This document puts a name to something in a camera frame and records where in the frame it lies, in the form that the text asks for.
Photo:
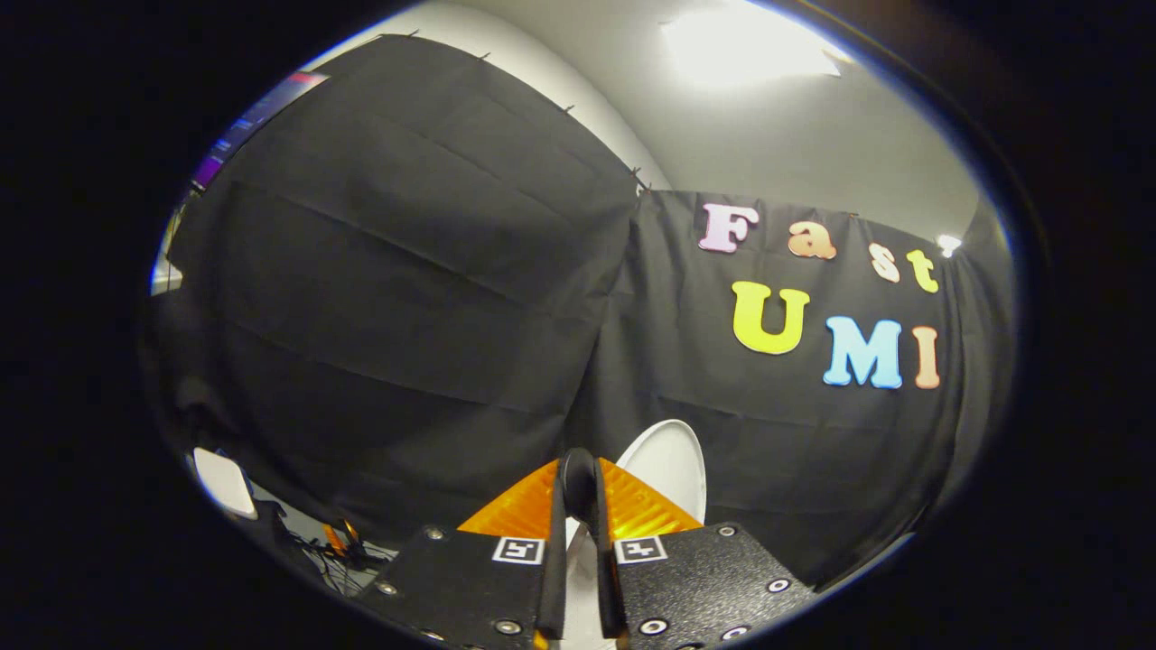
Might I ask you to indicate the large ceiling light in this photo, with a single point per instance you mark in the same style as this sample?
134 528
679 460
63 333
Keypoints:
750 41

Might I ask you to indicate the black backdrop cloth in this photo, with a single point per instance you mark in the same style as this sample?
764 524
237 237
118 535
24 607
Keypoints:
406 298

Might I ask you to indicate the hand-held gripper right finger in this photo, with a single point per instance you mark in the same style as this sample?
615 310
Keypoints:
704 587

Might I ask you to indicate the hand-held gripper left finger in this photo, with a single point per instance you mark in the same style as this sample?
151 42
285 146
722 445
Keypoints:
461 587

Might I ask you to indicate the small ceiling light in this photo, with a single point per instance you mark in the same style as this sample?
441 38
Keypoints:
948 244

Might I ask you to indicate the small orange object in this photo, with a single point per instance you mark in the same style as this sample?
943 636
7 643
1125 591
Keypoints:
343 537

